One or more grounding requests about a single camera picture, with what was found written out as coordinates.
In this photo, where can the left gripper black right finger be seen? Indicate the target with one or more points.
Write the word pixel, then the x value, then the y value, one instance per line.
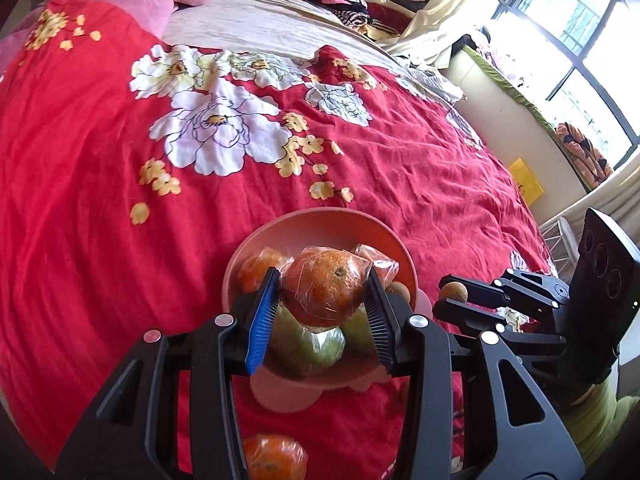
pixel 473 411

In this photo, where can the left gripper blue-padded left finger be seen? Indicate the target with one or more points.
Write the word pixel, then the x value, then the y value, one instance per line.
pixel 167 410

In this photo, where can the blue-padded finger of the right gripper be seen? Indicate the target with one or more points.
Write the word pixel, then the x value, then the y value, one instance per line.
pixel 472 289

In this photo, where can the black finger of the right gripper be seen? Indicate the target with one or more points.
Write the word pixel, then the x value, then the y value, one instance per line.
pixel 472 322

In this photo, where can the brown longan fruit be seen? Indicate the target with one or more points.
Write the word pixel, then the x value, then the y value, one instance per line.
pixel 455 291
pixel 399 289

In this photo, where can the orange tangerine large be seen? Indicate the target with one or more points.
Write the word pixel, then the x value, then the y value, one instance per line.
pixel 324 286

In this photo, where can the yellow bag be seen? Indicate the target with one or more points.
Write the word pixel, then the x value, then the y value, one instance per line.
pixel 527 183

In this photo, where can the wrapped green fruit right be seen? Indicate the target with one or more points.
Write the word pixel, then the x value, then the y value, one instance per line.
pixel 357 332

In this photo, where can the wrapped green fruit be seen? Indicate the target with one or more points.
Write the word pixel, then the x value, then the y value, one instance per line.
pixel 357 332
pixel 303 350

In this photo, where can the orange patterned cushion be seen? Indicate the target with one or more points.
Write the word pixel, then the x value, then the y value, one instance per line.
pixel 588 160

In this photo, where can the pink footed fruit bowl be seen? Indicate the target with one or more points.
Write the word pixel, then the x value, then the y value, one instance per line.
pixel 329 227

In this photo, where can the wrapped green fruit left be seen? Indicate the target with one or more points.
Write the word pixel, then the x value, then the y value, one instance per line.
pixel 303 350

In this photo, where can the red floral bedspread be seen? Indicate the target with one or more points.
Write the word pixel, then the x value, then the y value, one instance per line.
pixel 131 169

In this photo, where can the cream curtain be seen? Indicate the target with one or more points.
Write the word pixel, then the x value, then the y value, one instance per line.
pixel 429 37

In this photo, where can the beige bed sheet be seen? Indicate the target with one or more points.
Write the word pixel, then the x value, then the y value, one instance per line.
pixel 293 28

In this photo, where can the pink plush blanket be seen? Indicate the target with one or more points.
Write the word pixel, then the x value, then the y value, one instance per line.
pixel 151 15

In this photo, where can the white wire rack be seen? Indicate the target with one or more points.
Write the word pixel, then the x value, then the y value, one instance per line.
pixel 562 246

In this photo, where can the window with dark frame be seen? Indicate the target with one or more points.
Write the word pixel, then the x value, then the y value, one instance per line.
pixel 569 59

